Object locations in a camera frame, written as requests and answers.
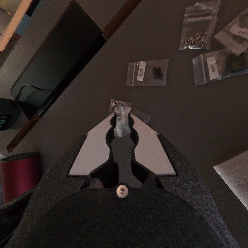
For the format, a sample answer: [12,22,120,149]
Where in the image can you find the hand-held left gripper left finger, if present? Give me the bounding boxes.
[68,113,117,177]

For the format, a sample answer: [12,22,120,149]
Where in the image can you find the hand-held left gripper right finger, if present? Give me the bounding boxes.
[129,113,177,177]

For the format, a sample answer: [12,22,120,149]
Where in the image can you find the clear bag small screws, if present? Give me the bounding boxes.
[108,98,151,138]

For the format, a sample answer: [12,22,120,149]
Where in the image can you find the clear bag black parts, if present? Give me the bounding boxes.
[126,59,169,86]

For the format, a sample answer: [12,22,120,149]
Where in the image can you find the adjoining grey desk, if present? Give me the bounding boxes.
[0,0,143,153]

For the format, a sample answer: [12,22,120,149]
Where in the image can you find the dark red cylinder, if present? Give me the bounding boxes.
[0,152,41,204]

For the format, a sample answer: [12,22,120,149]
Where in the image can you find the white foam mat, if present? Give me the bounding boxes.
[213,150,248,212]

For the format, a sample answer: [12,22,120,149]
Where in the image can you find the black device green display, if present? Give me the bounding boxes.
[0,98,21,131]

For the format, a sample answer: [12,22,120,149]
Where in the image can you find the large dark flat panel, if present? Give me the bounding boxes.
[11,0,107,119]

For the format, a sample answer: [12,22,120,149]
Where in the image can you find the pile of clear parts bags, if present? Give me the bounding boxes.
[178,0,248,86]

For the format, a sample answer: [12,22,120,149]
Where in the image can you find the thin black cable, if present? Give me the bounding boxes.
[15,84,57,104]

